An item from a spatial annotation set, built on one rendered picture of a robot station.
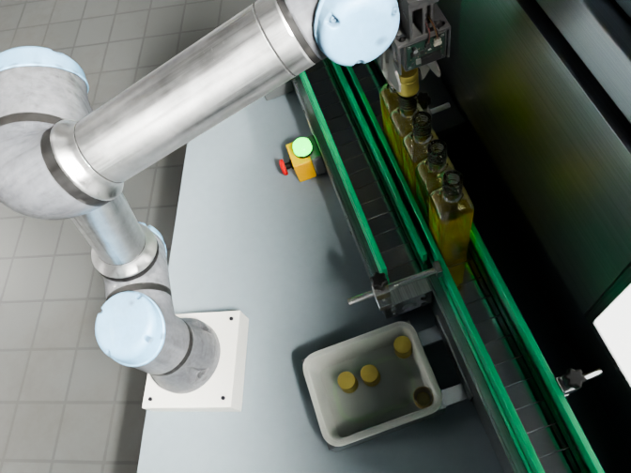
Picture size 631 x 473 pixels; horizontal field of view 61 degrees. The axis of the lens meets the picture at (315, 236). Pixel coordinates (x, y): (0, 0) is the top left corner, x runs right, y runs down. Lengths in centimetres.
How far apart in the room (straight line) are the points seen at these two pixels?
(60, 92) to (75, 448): 166
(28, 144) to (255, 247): 72
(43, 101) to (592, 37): 59
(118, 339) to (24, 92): 45
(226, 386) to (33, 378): 137
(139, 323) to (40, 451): 138
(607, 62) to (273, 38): 34
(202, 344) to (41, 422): 130
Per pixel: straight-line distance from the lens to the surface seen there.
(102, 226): 88
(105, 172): 58
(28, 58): 74
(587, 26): 65
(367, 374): 104
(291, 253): 121
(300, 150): 122
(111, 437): 213
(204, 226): 131
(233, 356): 111
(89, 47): 317
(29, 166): 61
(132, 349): 95
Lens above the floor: 183
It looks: 63 degrees down
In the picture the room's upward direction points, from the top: 24 degrees counter-clockwise
